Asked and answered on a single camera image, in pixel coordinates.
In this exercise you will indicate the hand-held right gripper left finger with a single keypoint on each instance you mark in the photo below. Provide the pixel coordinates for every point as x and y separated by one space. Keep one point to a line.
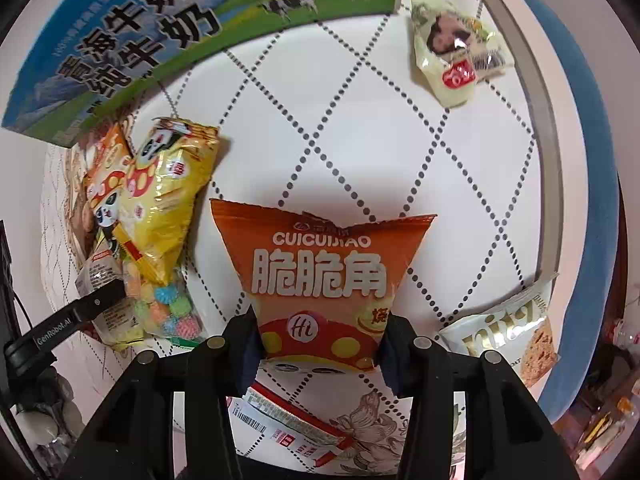
248 360

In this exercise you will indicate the pale green snack packet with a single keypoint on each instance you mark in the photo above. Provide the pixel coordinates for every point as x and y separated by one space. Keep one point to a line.
450 50

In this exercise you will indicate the colourful candy bag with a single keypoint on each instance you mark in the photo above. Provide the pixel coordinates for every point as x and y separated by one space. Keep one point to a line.
160 305

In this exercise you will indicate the grey rounded thing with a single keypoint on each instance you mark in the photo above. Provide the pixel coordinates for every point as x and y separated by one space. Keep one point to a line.
50 410

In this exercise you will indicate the orange panda snack packet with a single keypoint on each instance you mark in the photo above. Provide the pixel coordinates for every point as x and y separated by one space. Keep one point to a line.
320 270

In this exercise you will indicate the white tissue pack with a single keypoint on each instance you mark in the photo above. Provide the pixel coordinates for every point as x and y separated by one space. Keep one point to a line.
505 330

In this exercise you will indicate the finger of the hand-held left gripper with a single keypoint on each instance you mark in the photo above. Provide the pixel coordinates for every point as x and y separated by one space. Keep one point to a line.
75 315

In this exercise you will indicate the red and white packet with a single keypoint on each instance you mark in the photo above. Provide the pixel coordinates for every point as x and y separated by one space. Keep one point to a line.
280 420

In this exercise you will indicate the blue bed sheet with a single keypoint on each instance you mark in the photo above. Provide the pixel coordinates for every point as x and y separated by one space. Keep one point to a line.
575 160

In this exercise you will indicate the yellow panda snack packet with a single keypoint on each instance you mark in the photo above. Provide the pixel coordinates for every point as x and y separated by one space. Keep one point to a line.
165 200

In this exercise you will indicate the white quilted blanket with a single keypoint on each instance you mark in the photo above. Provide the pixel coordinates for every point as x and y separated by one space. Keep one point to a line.
350 135

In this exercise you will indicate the printed cardboard box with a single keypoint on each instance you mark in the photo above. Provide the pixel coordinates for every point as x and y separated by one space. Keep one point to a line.
150 30

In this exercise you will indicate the small orange panda packet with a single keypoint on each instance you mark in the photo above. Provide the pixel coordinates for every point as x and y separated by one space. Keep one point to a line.
102 175

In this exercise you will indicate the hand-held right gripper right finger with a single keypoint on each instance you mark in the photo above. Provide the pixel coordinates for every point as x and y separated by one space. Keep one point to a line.
390 360

